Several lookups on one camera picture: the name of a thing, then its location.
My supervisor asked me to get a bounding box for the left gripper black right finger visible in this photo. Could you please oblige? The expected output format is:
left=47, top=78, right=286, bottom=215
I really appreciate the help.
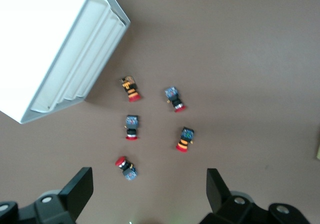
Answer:
left=199, top=168, right=311, bottom=224

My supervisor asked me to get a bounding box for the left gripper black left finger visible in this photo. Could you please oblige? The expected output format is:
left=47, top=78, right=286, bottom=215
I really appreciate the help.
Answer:
left=0, top=167, right=94, bottom=224

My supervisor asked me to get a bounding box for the red mushroom button grey block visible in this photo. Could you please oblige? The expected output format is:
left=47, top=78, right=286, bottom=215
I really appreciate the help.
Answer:
left=164, top=86, right=188, bottom=113
left=124, top=114, right=141, bottom=141
left=114, top=156, right=139, bottom=182

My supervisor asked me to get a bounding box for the red button orange-striped dark block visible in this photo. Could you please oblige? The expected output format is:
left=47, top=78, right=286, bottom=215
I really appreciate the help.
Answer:
left=175, top=126, right=196, bottom=155

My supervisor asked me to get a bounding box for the red button orange contact block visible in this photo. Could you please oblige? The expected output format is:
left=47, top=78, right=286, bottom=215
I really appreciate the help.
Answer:
left=119, top=75, right=143, bottom=103

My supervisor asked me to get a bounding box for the brown table mat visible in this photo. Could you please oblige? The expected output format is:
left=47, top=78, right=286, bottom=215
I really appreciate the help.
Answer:
left=0, top=0, right=320, bottom=224

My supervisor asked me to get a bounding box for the white stepped sorting rack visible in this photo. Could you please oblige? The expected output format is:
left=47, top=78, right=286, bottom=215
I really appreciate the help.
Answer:
left=0, top=0, right=132, bottom=124

